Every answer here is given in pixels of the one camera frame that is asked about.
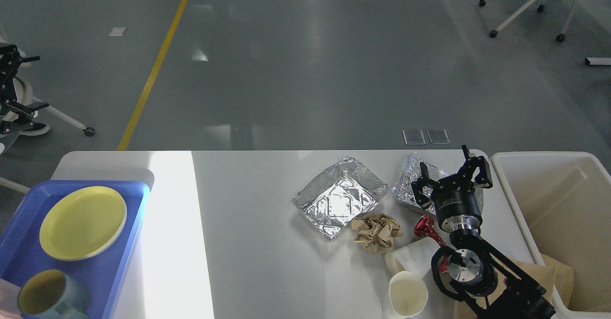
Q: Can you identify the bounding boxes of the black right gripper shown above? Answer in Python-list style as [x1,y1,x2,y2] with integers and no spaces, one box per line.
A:
[411,145,494,234]

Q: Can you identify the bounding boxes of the brown paper bag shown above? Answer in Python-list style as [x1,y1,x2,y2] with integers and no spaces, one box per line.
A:
[453,255,575,319]

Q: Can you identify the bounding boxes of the yellow translucent plate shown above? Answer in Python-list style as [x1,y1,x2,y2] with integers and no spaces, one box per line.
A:
[39,186,128,262]

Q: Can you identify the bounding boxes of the grey-blue mug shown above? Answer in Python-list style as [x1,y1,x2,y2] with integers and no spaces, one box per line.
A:
[17,269,90,319]

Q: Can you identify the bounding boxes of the pink mug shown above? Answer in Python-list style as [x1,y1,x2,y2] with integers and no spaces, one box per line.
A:
[0,279,23,319]

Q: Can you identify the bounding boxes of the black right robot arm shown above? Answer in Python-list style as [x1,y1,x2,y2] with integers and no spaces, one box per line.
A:
[411,146,556,319]

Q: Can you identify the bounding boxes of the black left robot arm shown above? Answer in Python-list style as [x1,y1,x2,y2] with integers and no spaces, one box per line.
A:
[0,42,51,137]

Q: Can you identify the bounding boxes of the red crumpled wrapper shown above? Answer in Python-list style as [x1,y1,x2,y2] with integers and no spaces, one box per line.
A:
[414,215,449,274]

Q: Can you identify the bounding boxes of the right floor socket cover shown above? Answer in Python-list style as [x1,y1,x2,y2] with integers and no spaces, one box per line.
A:
[426,128,451,145]

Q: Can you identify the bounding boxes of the floor socket cover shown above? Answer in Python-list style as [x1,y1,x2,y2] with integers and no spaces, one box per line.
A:
[402,129,426,146]
[426,128,451,145]

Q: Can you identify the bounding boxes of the left floor socket cover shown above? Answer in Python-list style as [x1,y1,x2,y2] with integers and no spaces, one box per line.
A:
[402,129,426,146]

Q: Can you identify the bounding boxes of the lying white paper cup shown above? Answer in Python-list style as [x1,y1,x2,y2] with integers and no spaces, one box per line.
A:
[384,238,440,278]

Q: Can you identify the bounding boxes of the crumpled brown paper ball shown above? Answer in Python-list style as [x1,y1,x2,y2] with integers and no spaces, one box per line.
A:
[350,213,404,255]

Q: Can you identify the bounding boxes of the white plastic waste bin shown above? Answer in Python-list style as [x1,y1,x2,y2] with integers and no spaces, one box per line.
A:
[491,151,611,319]

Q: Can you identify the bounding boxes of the upright white paper cup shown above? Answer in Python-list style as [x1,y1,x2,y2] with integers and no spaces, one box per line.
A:
[382,271,428,319]

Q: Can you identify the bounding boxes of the square aluminium foil tray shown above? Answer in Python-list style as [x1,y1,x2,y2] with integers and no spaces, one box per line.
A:
[292,157,389,241]

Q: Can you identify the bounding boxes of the white bar on floor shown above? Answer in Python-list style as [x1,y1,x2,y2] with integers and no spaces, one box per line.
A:
[584,56,611,66]

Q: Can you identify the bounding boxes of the blue plastic tray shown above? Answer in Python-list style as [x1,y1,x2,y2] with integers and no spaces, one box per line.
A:
[0,180,150,319]

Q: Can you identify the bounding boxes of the person leg with sneaker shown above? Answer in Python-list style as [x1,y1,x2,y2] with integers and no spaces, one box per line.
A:
[17,122,51,137]

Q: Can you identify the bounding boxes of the white office chair left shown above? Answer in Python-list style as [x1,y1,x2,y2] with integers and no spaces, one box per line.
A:
[0,23,95,193]

